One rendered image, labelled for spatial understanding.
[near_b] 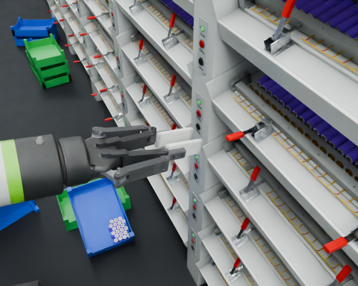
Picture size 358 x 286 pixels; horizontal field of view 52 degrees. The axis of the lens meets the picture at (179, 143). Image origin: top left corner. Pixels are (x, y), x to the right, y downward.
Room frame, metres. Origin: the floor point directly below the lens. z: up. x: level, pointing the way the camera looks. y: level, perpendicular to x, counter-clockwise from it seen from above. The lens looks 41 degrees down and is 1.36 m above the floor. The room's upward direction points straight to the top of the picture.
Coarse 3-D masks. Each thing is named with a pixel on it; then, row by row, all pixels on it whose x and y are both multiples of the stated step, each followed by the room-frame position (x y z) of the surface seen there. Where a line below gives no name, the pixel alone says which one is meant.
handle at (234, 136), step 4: (252, 128) 0.55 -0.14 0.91; (256, 128) 0.55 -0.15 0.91; (236, 132) 0.54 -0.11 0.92; (240, 132) 0.54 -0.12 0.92; (244, 132) 0.54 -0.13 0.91; (248, 132) 0.54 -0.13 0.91; (252, 132) 0.54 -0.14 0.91; (228, 136) 0.53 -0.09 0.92; (232, 136) 0.53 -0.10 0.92; (236, 136) 0.53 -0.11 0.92; (240, 136) 0.53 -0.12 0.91; (228, 140) 0.52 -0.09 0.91; (232, 140) 0.52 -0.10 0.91
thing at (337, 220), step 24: (240, 72) 0.72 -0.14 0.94; (216, 96) 0.69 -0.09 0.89; (264, 96) 0.66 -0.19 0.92; (240, 120) 0.61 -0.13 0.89; (264, 144) 0.53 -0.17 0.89; (288, 144) 0.52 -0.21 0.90; (288, 168) 0.47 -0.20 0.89; (312, 168) 0.46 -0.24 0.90; (312, 192) 0.41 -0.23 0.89; (336, 192) 0.40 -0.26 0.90; (312, 216) 0.39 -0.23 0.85; (336, 216) 0.36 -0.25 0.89
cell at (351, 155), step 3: (357, 147) 0.46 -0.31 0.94; (354, 150) 0.46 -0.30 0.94; (357, 150) 0.46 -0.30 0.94; (348, 153) 0.45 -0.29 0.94; (351, 153) 0.45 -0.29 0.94; (354, 153) 0.45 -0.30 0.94; (357, 153) 0.45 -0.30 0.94; (345, 156) 0.46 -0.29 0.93; (348, 156) 0.45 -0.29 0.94; (351, 156) 0.45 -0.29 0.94; (354, 156) 0.45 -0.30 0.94; (357, 156) 0.45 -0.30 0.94; (348, 159) 0.45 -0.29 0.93; (351, 159) 0.44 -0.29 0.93; (354, 159) 0.44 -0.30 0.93; (357, 159) 0.45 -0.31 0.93; (351, 162) 0.45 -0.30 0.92
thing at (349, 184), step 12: (240, 84) 0.69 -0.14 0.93; (252, 96) 0.64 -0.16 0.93; (264, 108) 0.60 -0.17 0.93; (276, 120) 0.56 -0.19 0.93; (288, 132) 0.52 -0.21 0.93; (300, 132) 0.52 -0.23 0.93; (300, 144) 0.49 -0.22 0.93; (312, 144) 0.48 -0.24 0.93; (312, 156) 0.46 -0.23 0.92; (324, 156) 0.45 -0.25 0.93; (324, 168) 0.44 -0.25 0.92; (336, 168) 0.43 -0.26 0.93; (336, 180) 0.41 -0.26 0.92; (348, 180) 0.40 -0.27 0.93; (348, 192) 0.39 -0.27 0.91
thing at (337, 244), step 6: (348, 234) 0.31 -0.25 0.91; (354, 234) 0.31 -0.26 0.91; (336, 240) 0.30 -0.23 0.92; (342, 240) 0.30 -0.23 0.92; (348, 240) 0.30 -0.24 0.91; (354, 240) 0.30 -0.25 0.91; (324, 246) 0.29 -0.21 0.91; (330, 246) 0.29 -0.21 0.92; (336, 246) 0.29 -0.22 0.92; (342, 246) 0.29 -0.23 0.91; (330, 252) 0.28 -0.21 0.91
